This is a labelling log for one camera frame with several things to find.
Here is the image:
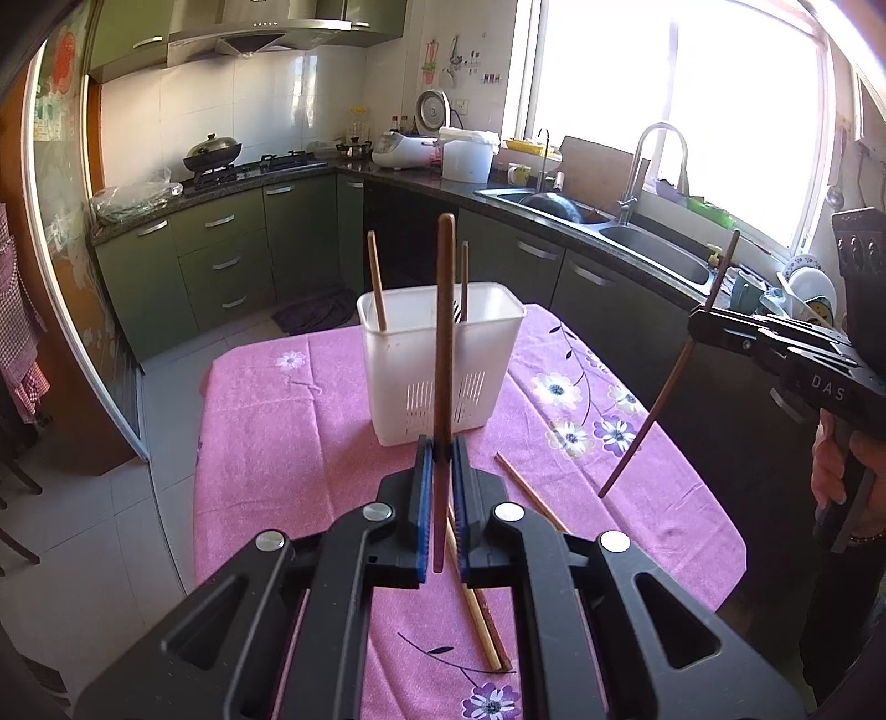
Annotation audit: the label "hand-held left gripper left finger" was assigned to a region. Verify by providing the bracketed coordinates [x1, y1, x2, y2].
[73, 435, 437, 720]

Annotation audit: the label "white plastic utensil holder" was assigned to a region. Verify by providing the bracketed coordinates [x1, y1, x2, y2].
[356, 281, 528, 448]

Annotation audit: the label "wooden cutting board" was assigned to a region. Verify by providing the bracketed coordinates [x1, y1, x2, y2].
[557, 136, 642, 209]

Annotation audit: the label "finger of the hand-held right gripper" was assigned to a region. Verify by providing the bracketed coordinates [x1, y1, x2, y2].
[720, 308, 854, 351]
[688, 311, 791, 369]

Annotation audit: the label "teal mug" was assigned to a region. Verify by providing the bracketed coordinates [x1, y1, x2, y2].
[729, 269, 766, 313]

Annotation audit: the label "dark bowl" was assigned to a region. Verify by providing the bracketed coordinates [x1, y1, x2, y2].
[518, 193, 586, 224]

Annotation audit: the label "window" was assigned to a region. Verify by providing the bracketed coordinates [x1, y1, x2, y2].
[515, 0, 843, 251]

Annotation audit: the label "thin black faucet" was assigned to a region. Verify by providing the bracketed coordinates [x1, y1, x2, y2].
[535, 127, 555, 196]

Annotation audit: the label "white rice cooker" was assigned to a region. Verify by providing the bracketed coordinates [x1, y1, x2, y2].
[372, 131, 441, 173]

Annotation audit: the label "light bamboo chopstick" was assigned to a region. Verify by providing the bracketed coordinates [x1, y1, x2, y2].
[445, 508, 504, 673]

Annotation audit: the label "hanging metal ladle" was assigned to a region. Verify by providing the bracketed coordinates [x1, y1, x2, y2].
[823, 116, 849, 210]

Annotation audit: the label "steel range hood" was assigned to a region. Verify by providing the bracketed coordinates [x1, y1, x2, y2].
[166, 0, 354, 60]

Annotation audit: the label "green container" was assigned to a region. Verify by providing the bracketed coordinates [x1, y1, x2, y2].
[684, 195, 736, 230]

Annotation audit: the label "pink floral tablecloth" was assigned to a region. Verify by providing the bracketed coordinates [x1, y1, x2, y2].
[192, 303, 748, 720]

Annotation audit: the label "dark wooden chair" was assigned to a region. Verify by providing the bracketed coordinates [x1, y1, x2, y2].
[0, 435, 44, 577]

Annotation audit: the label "clear plastic bag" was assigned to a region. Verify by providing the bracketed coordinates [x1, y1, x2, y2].
[89, 167, 185, 224]

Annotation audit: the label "steel double sink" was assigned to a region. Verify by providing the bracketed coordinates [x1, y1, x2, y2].
[477, 187, 714, 289]

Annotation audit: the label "white bucket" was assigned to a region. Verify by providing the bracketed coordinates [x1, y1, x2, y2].
[436, 127, 501, 185]

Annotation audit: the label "person's right hand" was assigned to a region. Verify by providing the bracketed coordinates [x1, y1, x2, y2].
[810, 408, 886, 548]

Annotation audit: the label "glass sliding door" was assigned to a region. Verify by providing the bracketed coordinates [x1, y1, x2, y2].
[24, 0, 151, 462]

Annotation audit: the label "black gas stove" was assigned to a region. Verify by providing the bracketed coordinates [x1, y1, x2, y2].
[183, 151, 327, 192]

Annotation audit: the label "green base cabinets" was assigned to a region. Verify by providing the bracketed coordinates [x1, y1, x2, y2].
[92, 172, 832, 444]

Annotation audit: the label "hanging wall utensils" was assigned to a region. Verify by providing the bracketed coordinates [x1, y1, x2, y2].
[418, 34, 501, 88]

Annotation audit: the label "dark stone countertop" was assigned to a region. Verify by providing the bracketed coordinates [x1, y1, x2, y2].
[92, 158, 783, 312]

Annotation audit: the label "white dishes in rack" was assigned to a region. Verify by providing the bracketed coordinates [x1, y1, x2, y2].
[774, 255, 843, 328]

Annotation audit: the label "dark floor mat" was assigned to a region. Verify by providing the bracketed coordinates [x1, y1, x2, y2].
[269, 286, 358, 337]

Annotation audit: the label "tall steel faucet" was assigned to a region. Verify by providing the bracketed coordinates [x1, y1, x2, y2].
[617, 122, 692, 227]

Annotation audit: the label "checkered apron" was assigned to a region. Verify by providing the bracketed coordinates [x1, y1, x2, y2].
[0, 204, 54, 425]

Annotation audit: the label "round grey lid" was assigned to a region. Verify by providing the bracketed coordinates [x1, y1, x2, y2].
[414, 89, 453, 133]

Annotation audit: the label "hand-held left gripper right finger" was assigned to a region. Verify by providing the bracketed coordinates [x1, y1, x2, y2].
[450, 435, 807, 720]

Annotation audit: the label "black wok with lid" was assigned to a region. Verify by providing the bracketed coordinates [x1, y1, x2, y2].
[183, 133, 244, 173]

